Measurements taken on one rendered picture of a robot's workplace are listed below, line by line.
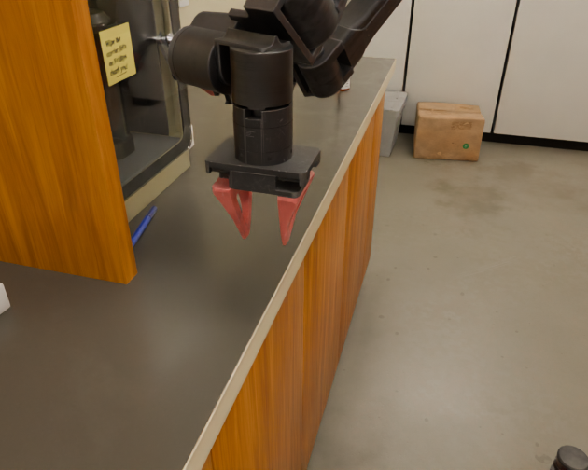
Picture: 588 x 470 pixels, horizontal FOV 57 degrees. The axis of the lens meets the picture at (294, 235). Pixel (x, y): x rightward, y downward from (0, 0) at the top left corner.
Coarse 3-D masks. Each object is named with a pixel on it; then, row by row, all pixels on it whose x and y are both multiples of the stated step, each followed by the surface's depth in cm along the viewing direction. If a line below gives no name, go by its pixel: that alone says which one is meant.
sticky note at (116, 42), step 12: (120, 24) 79; (108, 36) 77; (120, 36) 80; (108, 48) 78; (120, 48) 80; (132, 48) 83; (108, 60) 78; (120, 60) 81; (132, 60) 83; (108, 72) 78; (120, 72) 81; (132, 72) 84; (108, 84) 79
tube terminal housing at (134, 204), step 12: (180, 156) 107; (168, 168) 103; (180, 168) 107; (156, 180) 99; (168, 180) 103; (144, 192) 95; (156, 192) 99; (132, 204) 92; (144, 204) 96; (132, 216) 92
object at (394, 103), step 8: (392, 96) 355; (400, 96) 355; (384, 104) 341; (392, 104) 339; (400, 104) 341; (384, 112) 334; (392, 112) 332; (400, 112) 340; (384, 120) 338; (392, 120) 336; (384, 128) 341; (392, 128) 339; (384, 136) 344; (392, 136) 343; (384, 144) 347; (392, 144) 351; (384, 152) 351
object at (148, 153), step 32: (96, 0) 73; (128, 0) 80; (160, 0) 89; (96, 32) 74; (160, 32) 90; (160, 64) 92; (128, 96) 84; (160, 96) 93; (128, 128) 85; (160, 128) 95; (128, 160) 87; (160, 160) 96; (128, 192) 88
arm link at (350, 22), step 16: (352, 0) 84; (368, 0) 83; (384, 0) 83; (400, 0) 86; (352, 16) 82; (368, 16) 82; (384, 16) 84; (336, 32) 81; (352, 32) 80; (368, 32) 83; (336, 48) 79; (352, 48) 82; (304, 64) 80; (320, 64) 79; (336, 64) 81; (352, 64) 83; (320, 80) 81; (336, 80) 82; (320, 96) 84
